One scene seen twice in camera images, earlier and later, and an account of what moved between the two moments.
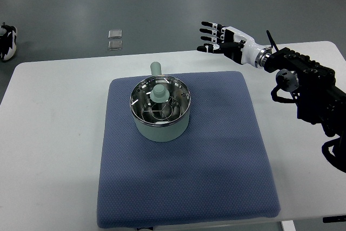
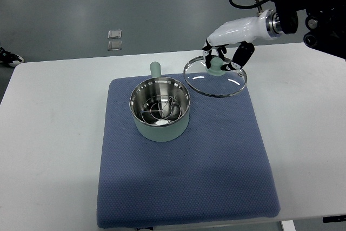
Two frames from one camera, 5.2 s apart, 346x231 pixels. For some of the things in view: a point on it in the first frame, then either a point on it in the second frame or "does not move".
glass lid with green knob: (160, 100) -> (213, 82)
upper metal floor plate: (115, 33) does not move
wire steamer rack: (161, 112) does not move
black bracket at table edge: (334, 219) does not move
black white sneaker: (8, 44) -> (12, 59)
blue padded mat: (217, 170) does not move
